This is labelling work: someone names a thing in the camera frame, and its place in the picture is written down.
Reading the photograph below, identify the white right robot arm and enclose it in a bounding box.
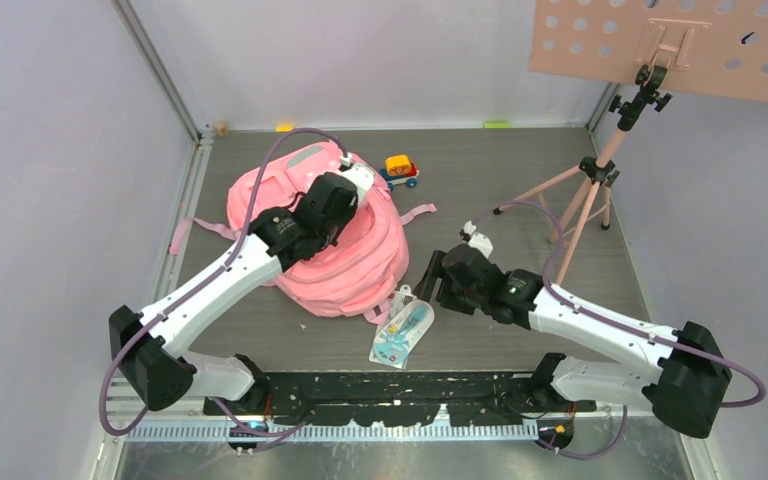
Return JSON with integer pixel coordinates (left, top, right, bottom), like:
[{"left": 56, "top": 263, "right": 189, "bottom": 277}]
[{"left": 415, "top": 242, "right": 732, "bottom": 439}]

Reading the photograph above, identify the yellow blue toy truck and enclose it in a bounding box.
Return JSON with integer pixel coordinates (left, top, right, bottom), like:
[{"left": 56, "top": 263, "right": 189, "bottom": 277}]
[{"left": 379, "top": 154, "right": 419, "bottom": 191}]

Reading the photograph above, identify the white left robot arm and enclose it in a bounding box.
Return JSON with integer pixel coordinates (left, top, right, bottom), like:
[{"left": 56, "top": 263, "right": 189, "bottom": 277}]
[{"left": 109, "top": 162, "right": 376, "bottom": 414}]

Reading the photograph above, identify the aluminium frame rail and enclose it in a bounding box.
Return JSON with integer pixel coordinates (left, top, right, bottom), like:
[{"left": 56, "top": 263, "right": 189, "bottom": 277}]
[{"left": 100, "top": 374, "right": 703, "bottom": 445}]

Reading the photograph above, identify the blue correction tape pack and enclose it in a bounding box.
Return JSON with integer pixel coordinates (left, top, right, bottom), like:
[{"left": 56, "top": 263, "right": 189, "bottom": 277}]
[{"left": 371, "top": 300, "right": 435, "bottom": 365}]

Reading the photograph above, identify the green tape marker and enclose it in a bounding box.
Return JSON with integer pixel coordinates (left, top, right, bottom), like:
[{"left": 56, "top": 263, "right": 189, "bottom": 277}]
[{"left": 482, "top": 121, "right": 511, "bottom": 129}]

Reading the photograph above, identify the white red stationery pack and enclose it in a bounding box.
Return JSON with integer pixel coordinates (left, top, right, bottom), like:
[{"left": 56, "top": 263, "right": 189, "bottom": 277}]
[{"left": 369, "top": 285, "right": 435, "bottom": 370}]

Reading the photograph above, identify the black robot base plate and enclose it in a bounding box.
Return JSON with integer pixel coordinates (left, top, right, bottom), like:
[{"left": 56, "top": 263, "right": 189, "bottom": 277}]
[{"left": 227, "top": 371, "right": 596, "bottom": 427}]

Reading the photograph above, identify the pink music stand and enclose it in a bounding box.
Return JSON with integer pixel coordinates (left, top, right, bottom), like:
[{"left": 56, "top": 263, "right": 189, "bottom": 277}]
[{"left": 520, "top": 0, "right": 768, "bottom": 282}]

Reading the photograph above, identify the small wooden block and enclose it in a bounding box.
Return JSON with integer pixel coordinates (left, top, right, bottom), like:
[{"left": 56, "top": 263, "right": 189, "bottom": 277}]
[{"left": 213, "top": 121, "right": 229, "bottom": 137}]

